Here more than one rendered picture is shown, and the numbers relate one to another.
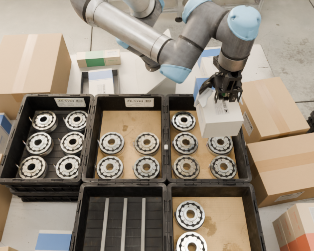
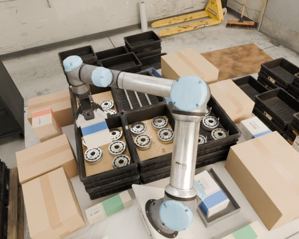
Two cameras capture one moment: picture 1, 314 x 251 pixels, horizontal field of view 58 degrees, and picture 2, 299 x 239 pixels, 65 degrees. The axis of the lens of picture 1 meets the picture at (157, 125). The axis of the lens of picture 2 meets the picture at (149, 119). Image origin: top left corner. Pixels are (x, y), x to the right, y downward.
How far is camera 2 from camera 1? 147 cm
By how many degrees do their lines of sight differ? 77
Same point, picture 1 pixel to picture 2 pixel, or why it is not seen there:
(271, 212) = not seen: hidden behind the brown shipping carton
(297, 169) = (43, 151)
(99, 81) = (210, 190)
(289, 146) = (43, 165)
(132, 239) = (135, 104)
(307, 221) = (48, 117)
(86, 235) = (157, 99)
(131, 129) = (158, 151)
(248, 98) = (67, 197)
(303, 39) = not seen: outside the picture
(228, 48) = not seen: hidden behind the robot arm
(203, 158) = (104, 146)
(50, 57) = (261, 178)
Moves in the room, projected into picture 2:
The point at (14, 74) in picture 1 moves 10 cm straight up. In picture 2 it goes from (272, 151) to (278, 139)
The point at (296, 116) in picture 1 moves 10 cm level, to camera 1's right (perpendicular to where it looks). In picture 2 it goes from (29, 191) to (8, 197)
